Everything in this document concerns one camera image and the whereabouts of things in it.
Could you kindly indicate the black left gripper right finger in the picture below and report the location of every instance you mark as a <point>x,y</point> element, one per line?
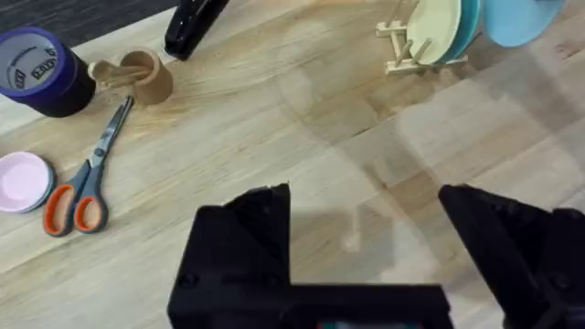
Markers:
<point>516,247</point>

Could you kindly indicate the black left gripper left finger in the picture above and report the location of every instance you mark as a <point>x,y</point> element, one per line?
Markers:
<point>237,247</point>

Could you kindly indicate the small wooden peg rack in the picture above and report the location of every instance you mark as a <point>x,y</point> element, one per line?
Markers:
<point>402,64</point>

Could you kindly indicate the brown wooden cup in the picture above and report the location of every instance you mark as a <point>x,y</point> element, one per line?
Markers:
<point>155,82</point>

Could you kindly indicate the small grey-green plate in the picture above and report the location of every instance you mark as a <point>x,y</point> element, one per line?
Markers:
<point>51,183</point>

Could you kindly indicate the small wooden stick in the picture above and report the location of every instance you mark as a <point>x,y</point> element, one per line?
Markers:
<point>114,73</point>

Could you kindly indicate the black stapler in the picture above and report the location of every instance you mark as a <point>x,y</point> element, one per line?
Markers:
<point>189,27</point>

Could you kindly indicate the teal plate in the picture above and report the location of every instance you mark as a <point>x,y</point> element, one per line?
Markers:
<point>467,27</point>

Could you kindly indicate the light blue plate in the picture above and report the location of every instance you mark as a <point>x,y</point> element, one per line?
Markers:
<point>521,20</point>

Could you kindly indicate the cream plate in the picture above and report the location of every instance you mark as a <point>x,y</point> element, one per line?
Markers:
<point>434,27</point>

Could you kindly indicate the purple tape roll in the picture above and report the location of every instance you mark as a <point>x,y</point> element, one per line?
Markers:
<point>34,61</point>

